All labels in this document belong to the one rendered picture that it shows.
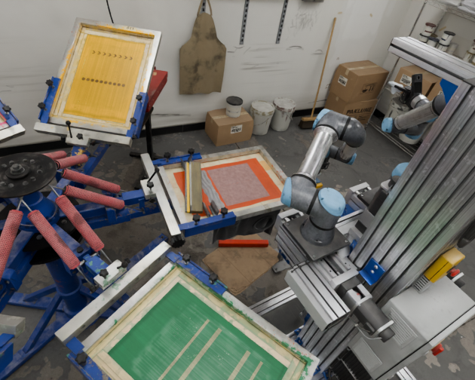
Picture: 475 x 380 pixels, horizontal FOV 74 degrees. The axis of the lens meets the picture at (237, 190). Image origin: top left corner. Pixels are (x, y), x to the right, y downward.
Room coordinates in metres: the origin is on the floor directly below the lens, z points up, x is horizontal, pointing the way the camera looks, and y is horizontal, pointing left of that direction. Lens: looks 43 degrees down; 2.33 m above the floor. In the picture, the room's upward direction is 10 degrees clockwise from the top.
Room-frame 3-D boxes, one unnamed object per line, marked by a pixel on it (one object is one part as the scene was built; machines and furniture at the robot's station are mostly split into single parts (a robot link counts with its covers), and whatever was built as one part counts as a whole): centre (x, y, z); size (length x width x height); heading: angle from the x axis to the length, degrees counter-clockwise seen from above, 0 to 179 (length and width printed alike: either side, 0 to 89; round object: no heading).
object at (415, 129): (1.54, -0.85, 1.56); 0.11 x 0.08 x 0.11; 101
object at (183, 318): (0.52, 0.16, 1.05); 1.08 x 0.61 x 0.23; 62
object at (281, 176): (1.51, 0.06, 0.97); 0.79 x 0.58 x 0.04; 122
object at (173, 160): (1.61, 0.41, 0.97); 0.30 x 0.05 x 0.07; 122
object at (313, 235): (0.96, -0.39, 1.31); 0.15 x 0.15 x 0.10
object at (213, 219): (1.14, 0.12, 0.97); 0.30 x 0.05 x 0.07; 122
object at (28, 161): (0.95, 0.96, 0.67); 0.39 x 0.39 x 1.35
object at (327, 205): (0.97, -0.38, 1.42); 0.13 x 0.12 x 0.14; 71
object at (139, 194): (1.21, 0.54, 1.02); 0.17 x 0.06 x 0.05; 122
